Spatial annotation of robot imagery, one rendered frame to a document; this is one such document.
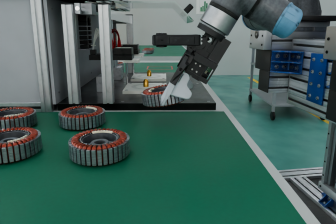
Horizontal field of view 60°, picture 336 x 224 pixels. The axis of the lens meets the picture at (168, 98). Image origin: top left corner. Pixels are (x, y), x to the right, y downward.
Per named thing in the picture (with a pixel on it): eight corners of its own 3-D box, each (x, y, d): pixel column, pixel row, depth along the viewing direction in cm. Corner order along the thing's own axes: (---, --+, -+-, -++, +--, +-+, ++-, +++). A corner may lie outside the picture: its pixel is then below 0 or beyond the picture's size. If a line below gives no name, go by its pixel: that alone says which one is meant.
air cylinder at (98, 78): (114, 87, 109) (114, 73, 108) (111, 91, 102) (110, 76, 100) (101, 87, 109) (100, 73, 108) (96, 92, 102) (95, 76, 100)
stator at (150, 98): (188, 94, 78) (186, 80, 77) (185, 105, 67) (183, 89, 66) (147, 99, 80) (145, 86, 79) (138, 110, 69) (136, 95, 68)
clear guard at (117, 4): (187, 23, 112) (187, 7, 110) (193, 21, 88) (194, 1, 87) (102, 23, 111) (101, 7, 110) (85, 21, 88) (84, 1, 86)
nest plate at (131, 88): (166, 85, 113) (166, 82, 113) (166, 94, 98) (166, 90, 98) (127, 85, 113) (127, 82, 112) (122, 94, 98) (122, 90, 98)
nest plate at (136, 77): (166, 76, 137) (166, 73, 136) (166, 81, 122) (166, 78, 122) (134, 76, 136) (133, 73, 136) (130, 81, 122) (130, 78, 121)
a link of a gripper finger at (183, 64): (176, 83, 64) (194, 52, 66) (170, 80, 64) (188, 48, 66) (172, 89, 68) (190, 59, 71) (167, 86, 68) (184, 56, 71)
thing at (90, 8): (96, 15, 93) (95, 2, 92) (92, 14, 87) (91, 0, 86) (82, 15, 93) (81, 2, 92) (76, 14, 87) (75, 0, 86)
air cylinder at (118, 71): (123, 77, 133) (123, 65, 131) (121, 80, 125) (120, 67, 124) (112, 77, 133) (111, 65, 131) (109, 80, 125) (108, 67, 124)
